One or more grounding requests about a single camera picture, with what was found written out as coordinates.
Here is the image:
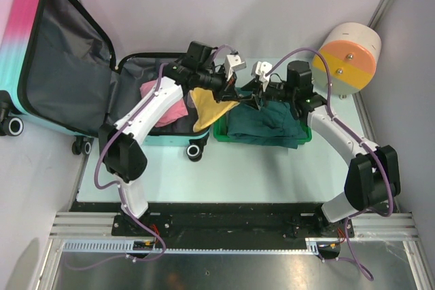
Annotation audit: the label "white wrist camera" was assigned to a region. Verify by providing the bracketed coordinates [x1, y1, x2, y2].
[224, 54, 247, 81]
[251, 61, 273, 90]

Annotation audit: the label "dark green shorts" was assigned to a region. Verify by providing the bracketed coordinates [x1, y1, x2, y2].
[226, 101, 312, 149]

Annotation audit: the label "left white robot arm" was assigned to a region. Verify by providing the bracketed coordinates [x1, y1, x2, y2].
[94, 41, 246, 236]

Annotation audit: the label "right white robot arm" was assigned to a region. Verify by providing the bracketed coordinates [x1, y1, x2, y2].
[242, 60, 401, 236]

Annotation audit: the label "pink cloth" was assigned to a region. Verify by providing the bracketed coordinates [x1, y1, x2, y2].
[139, 80, 188, 128]

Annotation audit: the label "yellow towel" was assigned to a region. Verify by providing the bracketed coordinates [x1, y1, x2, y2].
[190, 88, 239, 132]

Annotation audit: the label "pink and teal kids suitcase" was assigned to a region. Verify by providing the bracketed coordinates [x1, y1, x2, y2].
[0, 0, 211, 162]

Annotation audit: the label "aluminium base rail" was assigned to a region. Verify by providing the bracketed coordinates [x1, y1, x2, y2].
[50, 203, 419, 259]

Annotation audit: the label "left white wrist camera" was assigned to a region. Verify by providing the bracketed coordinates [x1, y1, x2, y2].
[224, 54, 247, 81]

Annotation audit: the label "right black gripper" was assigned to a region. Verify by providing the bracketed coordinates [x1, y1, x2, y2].
[237, 77, 296, 111]

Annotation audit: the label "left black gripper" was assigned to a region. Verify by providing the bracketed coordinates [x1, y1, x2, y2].
[197, 65, 241, 104]

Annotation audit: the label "white cylinder with orange-yellow face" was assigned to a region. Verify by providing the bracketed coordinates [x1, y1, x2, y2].
[319, 22, 381, 96]

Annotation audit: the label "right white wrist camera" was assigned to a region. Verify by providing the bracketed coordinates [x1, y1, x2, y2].
[251, 61, 273, 90]

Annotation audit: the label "green plastic tray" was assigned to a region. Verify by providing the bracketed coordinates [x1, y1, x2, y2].
[213, 115, 312, 145]

